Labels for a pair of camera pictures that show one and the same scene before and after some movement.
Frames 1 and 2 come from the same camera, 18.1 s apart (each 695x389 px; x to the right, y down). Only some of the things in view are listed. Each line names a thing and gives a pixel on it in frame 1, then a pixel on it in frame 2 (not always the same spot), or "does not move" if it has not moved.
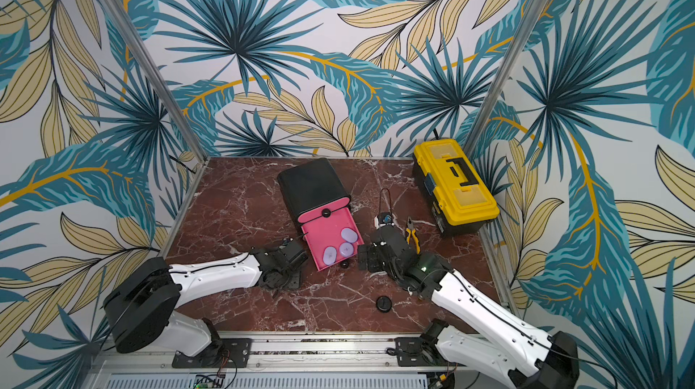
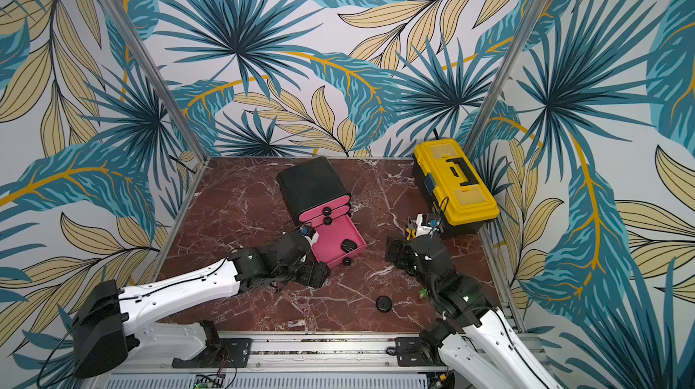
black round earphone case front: [384, 303] does not move
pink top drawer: [325, 210] does not move
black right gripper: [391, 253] -> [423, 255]
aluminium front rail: [279, 353] does not move
